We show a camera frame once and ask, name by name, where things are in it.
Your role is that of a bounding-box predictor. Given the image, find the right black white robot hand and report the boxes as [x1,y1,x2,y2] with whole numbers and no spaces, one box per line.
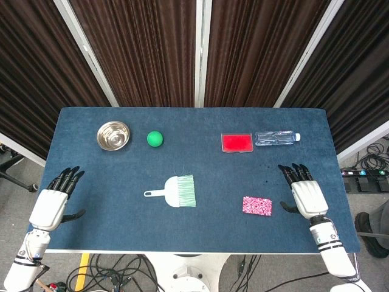
[278,163,329,219]

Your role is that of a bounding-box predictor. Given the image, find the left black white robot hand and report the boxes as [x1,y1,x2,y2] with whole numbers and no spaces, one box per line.
[29,165,86,232]

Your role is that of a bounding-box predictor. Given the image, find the red white patterned card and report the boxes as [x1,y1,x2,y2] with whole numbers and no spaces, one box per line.
[242,196,273,217]

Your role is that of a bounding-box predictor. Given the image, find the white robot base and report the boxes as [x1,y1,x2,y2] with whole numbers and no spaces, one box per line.
[145,252,232,292]

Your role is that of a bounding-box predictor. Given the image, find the black chair base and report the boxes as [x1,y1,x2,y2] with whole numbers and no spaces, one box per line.
[0,153,37,193]

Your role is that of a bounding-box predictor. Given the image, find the clear plastic water bottle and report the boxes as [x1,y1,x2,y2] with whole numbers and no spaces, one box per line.
[254,130,301,147]

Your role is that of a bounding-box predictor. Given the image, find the black shoe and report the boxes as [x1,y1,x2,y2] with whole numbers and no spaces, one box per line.
[354,212,389,259]

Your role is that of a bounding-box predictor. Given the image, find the grey trouser leg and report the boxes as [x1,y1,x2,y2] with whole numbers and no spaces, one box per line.
[375,200,389,235]

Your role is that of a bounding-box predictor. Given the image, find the clear case with red insert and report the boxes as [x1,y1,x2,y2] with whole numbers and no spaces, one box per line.
[221,132,255,153]

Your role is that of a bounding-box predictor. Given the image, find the stainless steel bowl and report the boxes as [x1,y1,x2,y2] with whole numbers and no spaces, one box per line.
[96,120,131,151]

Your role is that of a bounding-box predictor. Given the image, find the blue fabric table cover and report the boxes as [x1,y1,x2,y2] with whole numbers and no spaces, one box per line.
[26,106,362,254]

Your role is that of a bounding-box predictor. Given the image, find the white brush with green bristles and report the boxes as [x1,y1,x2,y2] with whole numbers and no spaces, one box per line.
[143,174,196,209]

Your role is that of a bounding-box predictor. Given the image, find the green ball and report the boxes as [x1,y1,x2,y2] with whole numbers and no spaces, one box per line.
[146,131,164,148]

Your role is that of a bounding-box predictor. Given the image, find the brown pleated curtain panel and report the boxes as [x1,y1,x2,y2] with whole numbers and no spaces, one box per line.
[69,0,198,108]
[0,0,111,159]
[281,0,389,155]
[204,0,331,108]

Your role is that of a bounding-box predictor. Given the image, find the white partition rail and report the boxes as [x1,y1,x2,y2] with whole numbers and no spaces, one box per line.
[336,120,389,162]
[0,133,47,167]

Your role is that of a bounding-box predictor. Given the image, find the black cable tangle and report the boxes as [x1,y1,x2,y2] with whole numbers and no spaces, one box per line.
[66,254,160,292]
[355,138,389,172]

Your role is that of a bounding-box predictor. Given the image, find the white partition post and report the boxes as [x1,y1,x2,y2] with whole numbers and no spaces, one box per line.
[195,0,213,108]
[273,0,346,108]
[53,0,119,108]

